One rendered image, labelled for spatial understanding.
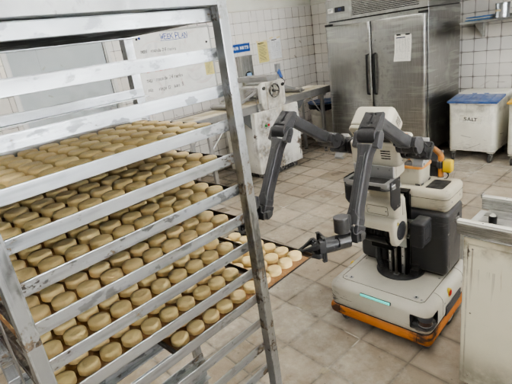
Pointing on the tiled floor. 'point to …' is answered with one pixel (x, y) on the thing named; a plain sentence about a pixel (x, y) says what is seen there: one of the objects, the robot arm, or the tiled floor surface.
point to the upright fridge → (362, 40)
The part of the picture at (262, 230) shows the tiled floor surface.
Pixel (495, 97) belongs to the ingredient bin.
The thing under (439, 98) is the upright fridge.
